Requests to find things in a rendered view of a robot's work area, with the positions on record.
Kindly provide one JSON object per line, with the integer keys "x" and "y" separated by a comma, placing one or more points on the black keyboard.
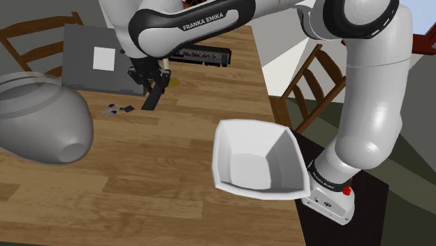
{"x": 204, "y": 56}

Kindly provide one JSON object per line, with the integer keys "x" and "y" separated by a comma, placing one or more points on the grey round vase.
{"x": 37, "y": 122}

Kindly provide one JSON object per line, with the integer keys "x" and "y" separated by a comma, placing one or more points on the black robot stand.
{"x": 369, "y": 211}

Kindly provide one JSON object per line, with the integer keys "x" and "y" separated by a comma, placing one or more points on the small black flat tool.
{"x": 128, "y": 109}

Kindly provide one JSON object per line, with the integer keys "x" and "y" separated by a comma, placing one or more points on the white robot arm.
{"x": 371, "y": 112}

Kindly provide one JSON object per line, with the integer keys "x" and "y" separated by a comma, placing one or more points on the black flat remote control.
{"x": 152, "y": 100}

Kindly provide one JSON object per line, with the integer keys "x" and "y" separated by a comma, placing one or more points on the red wooden furniture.
{"x": 425, "y": 42}

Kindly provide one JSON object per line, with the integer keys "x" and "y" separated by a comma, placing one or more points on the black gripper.
{"x": 146, "y": 68}

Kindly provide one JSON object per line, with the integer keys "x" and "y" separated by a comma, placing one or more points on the brown wooden chair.
{"x": 37, "y": 52}
{"x": 315, "y": 87}

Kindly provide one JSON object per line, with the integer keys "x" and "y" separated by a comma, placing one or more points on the white square bowl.
{"x": 252, "y": 167}

